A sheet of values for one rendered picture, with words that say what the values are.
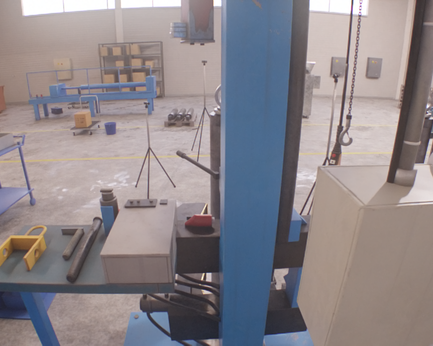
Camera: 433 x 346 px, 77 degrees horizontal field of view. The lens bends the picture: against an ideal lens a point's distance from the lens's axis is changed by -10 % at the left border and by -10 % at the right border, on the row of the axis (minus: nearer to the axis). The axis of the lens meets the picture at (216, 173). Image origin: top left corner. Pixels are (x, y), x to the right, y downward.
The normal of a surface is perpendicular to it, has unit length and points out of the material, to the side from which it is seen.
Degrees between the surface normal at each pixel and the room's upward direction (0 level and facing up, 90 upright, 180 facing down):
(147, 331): 0
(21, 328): 0
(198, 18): 90
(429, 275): 90
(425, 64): 90
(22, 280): 0
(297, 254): 90
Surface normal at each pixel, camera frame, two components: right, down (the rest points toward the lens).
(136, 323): 0.00, -0.93
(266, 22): 0.07, 0.37
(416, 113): -0.50, 0.33
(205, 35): 0.41, 0.34
